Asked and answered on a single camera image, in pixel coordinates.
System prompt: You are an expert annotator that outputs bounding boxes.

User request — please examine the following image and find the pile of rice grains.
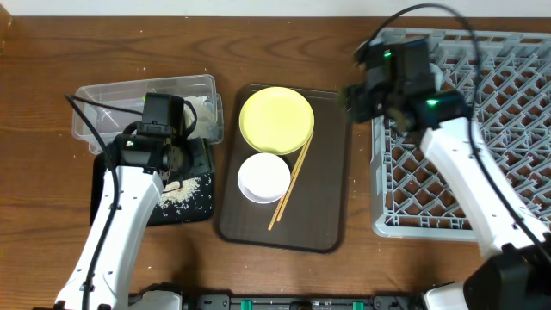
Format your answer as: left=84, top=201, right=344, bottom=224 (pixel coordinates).
left=157, top=96, right=216, bottom=213

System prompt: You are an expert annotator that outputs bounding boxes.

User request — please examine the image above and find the white bowl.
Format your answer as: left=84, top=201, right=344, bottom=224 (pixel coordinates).
left=237, top=153, right=291, bottom=204

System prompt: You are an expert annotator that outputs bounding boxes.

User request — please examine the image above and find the yellow plate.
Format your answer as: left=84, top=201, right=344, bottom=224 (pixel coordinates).
left=238, top=86, right=315, bottom=155

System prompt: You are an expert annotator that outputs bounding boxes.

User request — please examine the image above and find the light blue bowl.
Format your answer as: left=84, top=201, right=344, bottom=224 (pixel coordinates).
left=430, top=63, right=443, bottom=91

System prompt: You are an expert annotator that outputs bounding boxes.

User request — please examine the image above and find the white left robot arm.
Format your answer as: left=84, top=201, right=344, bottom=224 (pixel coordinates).
left=54, top=134, right=214, bottom=309

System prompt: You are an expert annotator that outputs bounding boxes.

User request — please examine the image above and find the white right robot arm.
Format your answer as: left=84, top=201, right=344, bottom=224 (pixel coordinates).
left=342, top=84, right=550, bottom=309

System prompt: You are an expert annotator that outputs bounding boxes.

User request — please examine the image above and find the black waste tray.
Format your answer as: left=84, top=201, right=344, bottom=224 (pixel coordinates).
left=90, top=152, right=214, bottom=237

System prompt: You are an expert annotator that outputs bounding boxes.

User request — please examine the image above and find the clear plastic waste bin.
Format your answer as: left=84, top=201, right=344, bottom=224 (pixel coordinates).
left=76, top=74, right=224, bottom=144

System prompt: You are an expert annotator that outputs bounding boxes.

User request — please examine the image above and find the grey plastic dishwasher rack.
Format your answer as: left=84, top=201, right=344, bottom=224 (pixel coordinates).
left=370, top=28, right=550, bottom=241

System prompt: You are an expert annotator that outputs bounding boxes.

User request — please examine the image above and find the dark brown serving tray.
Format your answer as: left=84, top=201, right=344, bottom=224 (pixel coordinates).
left=214, top=84, right=351, bottom=253

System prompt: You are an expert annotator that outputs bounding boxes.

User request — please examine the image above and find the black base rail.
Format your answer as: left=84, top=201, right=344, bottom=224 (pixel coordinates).
left=128, top=282, right=425, bottom=310

